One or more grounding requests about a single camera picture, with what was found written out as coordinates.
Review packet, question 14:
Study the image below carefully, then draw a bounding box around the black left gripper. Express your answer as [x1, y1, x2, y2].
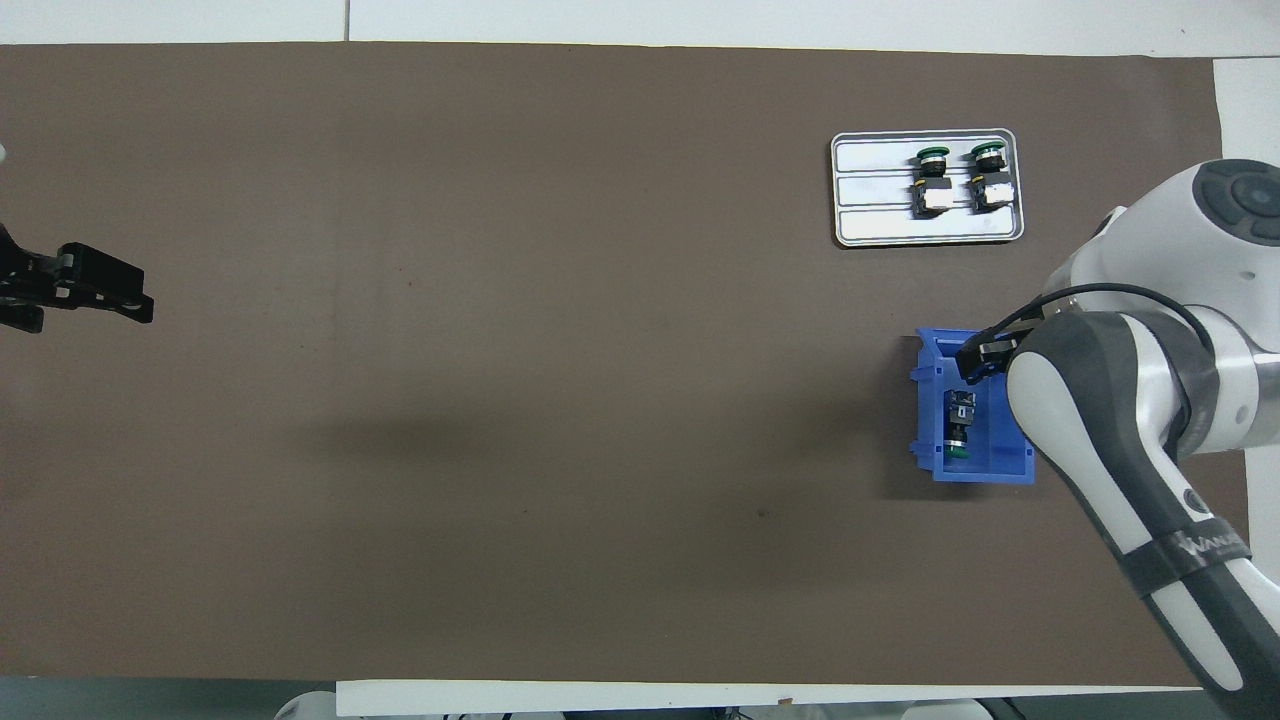
[0, 222, 155, 335]

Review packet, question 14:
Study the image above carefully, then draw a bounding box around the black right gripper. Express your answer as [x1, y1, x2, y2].
[955, 322, 1043, 387]

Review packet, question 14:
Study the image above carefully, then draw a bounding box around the green push button switch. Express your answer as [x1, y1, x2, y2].
[910, 146, 954, 217]
[943, 390, 978, 461]
[968, 143, 1014, 213]

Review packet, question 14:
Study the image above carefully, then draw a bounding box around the blue plastic storage bin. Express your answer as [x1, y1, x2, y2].
[908, 327, 1037, 486]

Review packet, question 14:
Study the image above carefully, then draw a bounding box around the grey metal tray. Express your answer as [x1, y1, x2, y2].
[830, 128, 1027, 249]

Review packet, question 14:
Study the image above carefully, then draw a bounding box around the brown paper table mat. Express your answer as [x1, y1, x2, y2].
[0, 40, 1259, 691]

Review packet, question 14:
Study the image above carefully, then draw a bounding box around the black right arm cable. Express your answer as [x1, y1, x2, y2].
[985, 283, 1216, 346]

